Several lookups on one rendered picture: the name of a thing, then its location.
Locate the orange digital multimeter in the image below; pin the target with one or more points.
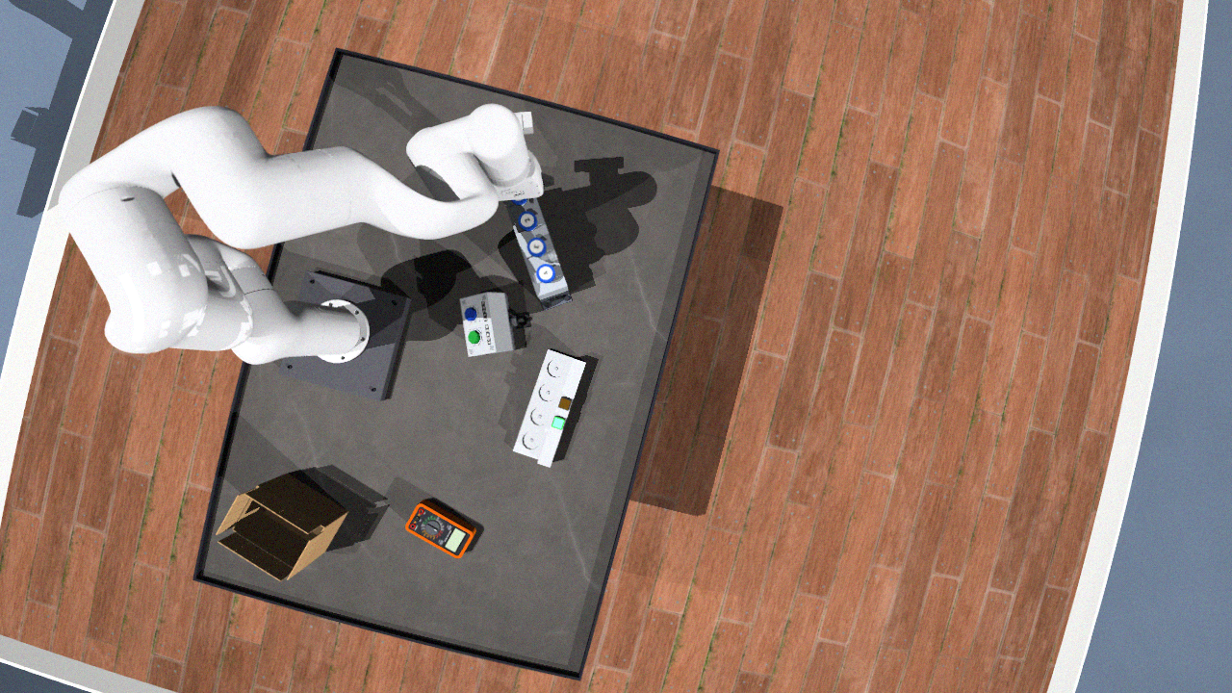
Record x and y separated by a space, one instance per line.
440 528

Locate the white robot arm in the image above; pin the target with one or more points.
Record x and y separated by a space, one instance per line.
150 271

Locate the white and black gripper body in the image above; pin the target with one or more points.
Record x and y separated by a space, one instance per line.
530 187

